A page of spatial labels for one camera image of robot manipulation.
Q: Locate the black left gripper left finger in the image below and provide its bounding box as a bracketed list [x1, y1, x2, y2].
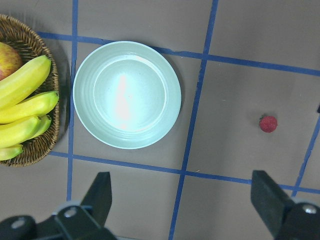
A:
[80, 172, 112, 227]

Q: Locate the red strawberry without leaves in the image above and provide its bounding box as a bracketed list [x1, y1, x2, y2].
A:
[259, 115, 278, 133]

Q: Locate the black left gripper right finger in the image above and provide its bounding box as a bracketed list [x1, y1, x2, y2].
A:
[250, 170, 295, 238]

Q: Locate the red yellow apple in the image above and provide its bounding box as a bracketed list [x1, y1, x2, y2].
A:
[0, 42, 23, 81]

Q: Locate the small hidden yellow banana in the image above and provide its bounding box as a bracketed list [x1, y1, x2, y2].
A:
[31, 115, 52, 139]

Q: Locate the bottom yellow banana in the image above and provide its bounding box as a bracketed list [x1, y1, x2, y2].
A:
[0, 144, 24, 161]

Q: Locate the brown wicker basket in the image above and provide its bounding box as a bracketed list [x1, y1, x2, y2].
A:
[0, 14, 60, 167]

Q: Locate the light green plate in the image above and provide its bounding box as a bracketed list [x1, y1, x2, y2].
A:
[72, 41, 182, 150]

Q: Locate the top yellow banana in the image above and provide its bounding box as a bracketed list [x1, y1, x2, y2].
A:
[0, 55, 52, 109]

